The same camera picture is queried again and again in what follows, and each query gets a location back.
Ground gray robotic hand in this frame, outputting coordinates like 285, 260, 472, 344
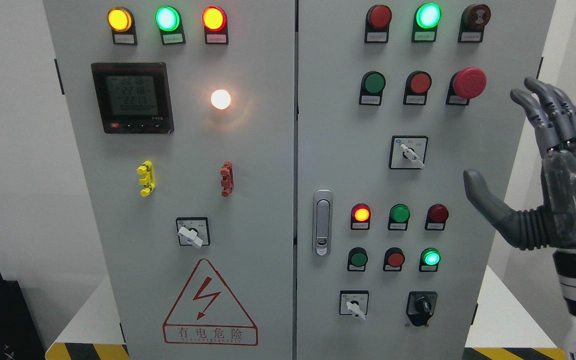
462, 77, 576, 250

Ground gray rotary switch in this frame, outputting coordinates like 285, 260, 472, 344
388, 135, 429, 170
338, 290, 370, 321

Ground red emergency stop mushroom button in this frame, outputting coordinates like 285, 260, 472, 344
445, 66, 487, 106

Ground red push button upper row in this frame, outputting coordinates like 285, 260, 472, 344
403, 70, 432, 106

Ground red push button row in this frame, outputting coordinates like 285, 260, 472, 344
403, 70, 432, 106
382, 247, 406, 272

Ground green indicator light middle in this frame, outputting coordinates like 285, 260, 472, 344
387, 203, 410, 231

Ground green indicator light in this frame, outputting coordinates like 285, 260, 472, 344
411, 2, 442, 43
155, 6, 186, 45
387, 203, 410, 231

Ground dark red buzzer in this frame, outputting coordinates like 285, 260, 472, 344
457, 4, 491, 43

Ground red push button lower row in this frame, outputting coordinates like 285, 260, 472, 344
382, 247, 406, 272

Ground green indicator light top right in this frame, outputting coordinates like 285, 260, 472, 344
411, 2, 442, 43

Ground lit red indicator light middle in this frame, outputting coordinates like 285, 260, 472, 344
350, 203, 371, 230

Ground green push button upper row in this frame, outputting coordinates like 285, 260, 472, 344
358, 71, 386, 106

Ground green push button row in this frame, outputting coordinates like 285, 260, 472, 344
358, 71, 386, 106
347, 247, 369, 272

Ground green push button lower row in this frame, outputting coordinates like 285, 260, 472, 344
347, 247, 369, 272

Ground red indicator light top right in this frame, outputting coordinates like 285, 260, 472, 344
364, 4, 393, 44

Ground red toggle clamp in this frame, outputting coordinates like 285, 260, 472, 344
220, 161, 234, 198

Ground gray electrical cabinet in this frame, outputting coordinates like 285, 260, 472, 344
43, 0, 556, 360

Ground white glowing indicator light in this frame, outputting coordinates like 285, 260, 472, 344
210, 89, 233, 111

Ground red indicator light top left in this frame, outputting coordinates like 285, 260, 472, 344
201, 6, 229, 45

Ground red electric hazard warning sticker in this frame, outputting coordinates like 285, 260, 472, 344
162, 259, 259, 346

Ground yellow toggle clamp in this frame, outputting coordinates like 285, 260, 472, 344
136, 160, 156, 198

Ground green indicator light top left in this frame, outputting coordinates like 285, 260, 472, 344
155, 6, 186, 45

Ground black digital power meter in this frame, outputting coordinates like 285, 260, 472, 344
91, 62, 175, 134

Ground yellow indicator light top left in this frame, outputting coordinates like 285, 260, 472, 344
106, 6, 138, 46

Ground black box with antenna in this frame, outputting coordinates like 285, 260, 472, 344
0, 271, 45, 360

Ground black key selector switch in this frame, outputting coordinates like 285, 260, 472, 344
406, 291, 438, 327

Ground silver door lock handle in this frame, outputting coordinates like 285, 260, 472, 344
312, 189, 333, 256

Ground gray rotary switch bottom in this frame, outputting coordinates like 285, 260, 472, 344
338, 290, 370, 321

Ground gray rotary switch left door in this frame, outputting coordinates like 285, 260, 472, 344
176, 217, 211, 249

